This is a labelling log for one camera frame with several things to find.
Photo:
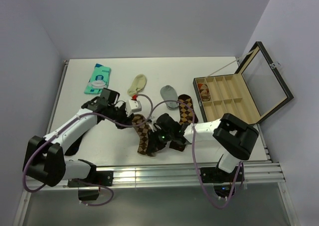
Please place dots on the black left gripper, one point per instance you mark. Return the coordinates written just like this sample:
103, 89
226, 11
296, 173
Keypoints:
127, 119

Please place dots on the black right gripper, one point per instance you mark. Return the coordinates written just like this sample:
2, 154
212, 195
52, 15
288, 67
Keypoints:
153, 145

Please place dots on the tan brown argyle sock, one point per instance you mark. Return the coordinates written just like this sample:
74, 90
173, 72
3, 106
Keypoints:
142, 130

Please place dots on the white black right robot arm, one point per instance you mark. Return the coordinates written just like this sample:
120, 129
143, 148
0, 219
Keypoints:
236, 136

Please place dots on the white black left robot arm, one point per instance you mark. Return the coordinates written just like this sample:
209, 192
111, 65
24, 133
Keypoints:
45, 156

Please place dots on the dark brown argyle sock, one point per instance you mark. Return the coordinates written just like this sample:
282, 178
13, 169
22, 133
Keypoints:
186, 116

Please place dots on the grey ankle sock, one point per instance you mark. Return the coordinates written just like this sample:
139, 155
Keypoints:
169, 95

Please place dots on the cream ankle sock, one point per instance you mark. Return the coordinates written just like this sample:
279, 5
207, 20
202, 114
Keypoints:
137, 85

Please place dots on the green patterned sock pair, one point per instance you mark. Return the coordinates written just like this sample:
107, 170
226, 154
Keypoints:
98, 80

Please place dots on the rolled orange argyle sock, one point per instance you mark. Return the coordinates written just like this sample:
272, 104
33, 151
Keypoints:
204, 92

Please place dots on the black blue sock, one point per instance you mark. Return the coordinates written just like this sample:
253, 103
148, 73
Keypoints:
74, 147

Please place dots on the black compartment box with lid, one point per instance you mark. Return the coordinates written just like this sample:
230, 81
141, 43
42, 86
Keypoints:
254, 92

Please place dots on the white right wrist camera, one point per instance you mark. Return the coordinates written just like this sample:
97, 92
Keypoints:
152, 122

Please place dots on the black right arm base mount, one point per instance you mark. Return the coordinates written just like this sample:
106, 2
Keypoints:
215, 175

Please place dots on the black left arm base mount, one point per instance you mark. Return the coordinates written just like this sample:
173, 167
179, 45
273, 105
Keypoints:
100, 178

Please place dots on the aluminium frame rail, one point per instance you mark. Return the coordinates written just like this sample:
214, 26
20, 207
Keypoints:
179, 171

